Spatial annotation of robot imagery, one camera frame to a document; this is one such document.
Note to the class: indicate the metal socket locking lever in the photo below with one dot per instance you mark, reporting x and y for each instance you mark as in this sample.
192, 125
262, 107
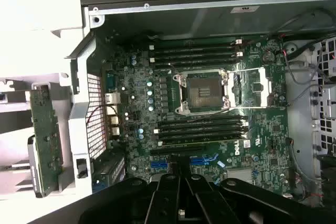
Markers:
257, 106
246, 70

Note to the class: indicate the long black expansion slot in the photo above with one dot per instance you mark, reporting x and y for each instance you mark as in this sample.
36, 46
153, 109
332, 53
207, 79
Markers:
178, 151

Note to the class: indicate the silver chipset heatsink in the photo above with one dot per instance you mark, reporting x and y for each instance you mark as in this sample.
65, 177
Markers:
240, 175

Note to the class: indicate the CPU socket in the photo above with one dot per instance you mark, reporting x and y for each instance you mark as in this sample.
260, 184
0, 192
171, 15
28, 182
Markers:
202, 90

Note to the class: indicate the green motherboard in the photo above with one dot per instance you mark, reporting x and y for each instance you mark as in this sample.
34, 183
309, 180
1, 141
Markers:
262, 134

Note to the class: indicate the metal disk bay cage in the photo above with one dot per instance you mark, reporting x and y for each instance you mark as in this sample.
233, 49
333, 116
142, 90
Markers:
326, 82

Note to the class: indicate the blue expansion slot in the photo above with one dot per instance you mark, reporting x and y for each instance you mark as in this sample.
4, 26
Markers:
158, 163

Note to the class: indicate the gray parts rack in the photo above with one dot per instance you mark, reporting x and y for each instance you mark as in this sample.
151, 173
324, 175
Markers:
15, 129

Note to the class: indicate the white case label sticker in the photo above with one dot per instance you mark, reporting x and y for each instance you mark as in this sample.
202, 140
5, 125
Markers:
244, 9

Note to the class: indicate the open black PC case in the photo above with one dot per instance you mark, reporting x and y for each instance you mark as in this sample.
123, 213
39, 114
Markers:
78, 119

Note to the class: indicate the black RAM slot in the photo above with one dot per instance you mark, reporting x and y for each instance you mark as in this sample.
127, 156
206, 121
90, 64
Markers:
199, 132
197, 49
197, 43
197, 62
204, 119
204, 125
197, 56

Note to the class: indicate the round coin battery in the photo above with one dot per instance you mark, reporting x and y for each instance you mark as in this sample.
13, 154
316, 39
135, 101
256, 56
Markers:
268, 56

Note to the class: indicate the metal socket cover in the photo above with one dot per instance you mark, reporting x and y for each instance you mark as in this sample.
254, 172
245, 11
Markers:
231, 82

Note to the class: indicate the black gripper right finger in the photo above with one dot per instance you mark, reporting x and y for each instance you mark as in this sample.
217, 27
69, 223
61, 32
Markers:
207, 203

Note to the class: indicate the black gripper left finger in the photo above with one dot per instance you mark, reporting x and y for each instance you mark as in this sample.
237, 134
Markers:
162, 197

